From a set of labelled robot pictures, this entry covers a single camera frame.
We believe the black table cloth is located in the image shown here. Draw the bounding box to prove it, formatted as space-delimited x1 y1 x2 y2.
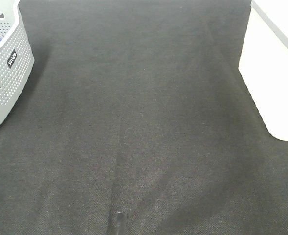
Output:
0 0 288 235

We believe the white plastic bin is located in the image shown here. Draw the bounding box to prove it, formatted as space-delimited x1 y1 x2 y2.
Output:
238 0 288 141

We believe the grey perforated laundry basket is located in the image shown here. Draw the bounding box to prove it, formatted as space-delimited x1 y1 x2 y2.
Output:
0 0 34 125

